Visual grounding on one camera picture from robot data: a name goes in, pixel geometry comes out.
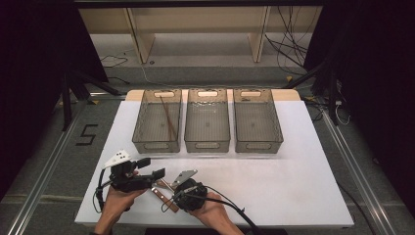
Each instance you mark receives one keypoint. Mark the brown wooden chopstick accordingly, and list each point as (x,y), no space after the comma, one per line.
(171,121)
(167,118)

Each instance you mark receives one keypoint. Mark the person's left hand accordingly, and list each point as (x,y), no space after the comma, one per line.
(115,204)

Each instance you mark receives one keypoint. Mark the transparent grey plastic bin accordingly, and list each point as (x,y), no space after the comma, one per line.
(153,125)
(257,122)
(207,122)

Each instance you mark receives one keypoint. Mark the yellow tape piece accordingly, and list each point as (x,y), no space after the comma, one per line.
(94,102)
(289,78)

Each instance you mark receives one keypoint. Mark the black metal stand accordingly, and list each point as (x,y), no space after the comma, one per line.
(70,94)
(331,88)

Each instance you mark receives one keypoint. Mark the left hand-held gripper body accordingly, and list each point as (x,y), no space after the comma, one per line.
(129,181)

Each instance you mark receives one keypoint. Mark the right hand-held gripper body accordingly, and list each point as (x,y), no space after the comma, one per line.
(191,197)

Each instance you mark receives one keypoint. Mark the person's right hand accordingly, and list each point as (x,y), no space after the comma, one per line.
(212,210)

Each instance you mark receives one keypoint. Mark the black curtain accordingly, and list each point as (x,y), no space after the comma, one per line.
(32,81)
(378,81)

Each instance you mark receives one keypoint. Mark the light wooden shelf unit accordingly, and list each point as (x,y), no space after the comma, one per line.
(195,19)

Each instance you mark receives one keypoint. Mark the metal floor rail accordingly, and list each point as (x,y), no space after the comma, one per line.
(39,186)
(359,176)

